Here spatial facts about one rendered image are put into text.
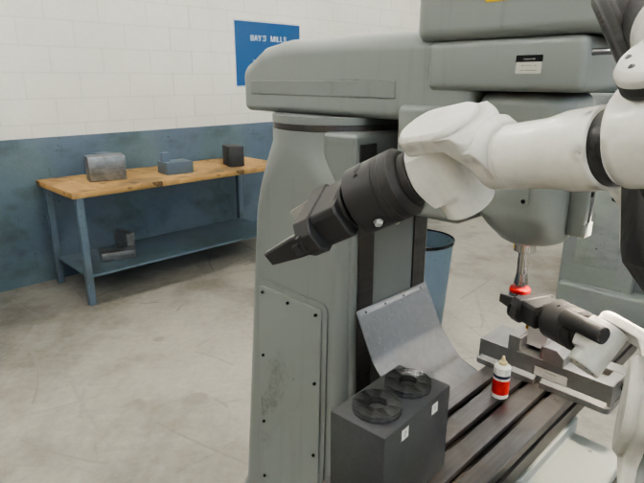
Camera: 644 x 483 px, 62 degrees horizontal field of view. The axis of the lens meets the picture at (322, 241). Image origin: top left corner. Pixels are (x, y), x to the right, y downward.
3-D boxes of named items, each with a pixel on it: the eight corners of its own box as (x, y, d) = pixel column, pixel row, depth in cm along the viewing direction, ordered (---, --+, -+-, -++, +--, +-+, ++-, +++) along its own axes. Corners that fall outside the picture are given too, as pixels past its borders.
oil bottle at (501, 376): (511, 395, 133) (516, 356, 130) (503, 402, 130) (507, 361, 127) (495, 389, 136) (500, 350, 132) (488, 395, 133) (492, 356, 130)
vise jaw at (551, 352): (583, 351, 140) (585, 337, 139) (563, 368, 132) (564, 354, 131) (560, 343, 144) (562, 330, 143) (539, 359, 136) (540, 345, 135)
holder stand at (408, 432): (445, 465, 109) (451, 379, 103) (381, 530, 93) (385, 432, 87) (395, 440, 116) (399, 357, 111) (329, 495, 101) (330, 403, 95)
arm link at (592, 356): (591, 319, 114) (639, 342, 104) (561, 358, 113) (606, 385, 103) (566, 291, 109) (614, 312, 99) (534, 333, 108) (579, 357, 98)
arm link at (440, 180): (406, 246, 66) (494, 214, 60) (359, 178, 62) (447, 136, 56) (420, 197, 74) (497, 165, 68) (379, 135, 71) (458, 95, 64)
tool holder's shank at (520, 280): (515, 289, 123) (519, 242, 119) (511, 284, 126) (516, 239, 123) (529, 289, 122) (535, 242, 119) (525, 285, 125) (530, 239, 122)
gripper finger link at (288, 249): (263, 248, 73) (297, 233, 69) (277, 265, 74) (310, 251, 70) (258, 255, 71) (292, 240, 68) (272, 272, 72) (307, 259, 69)
